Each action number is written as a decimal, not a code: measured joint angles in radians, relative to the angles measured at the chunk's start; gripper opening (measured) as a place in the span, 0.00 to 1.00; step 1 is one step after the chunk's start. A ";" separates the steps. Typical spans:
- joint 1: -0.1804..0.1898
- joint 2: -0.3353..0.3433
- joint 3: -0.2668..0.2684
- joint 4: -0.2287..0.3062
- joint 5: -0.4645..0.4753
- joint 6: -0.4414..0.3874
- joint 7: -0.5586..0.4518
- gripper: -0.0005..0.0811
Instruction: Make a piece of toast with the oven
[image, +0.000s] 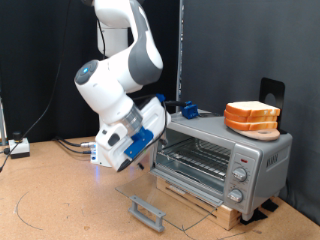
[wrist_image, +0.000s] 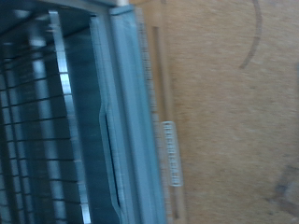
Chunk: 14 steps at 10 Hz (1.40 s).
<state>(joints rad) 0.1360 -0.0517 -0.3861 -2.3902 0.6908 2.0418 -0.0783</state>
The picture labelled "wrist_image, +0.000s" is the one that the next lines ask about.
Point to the silver toaster oven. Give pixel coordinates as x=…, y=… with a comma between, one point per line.
x=84, y=93

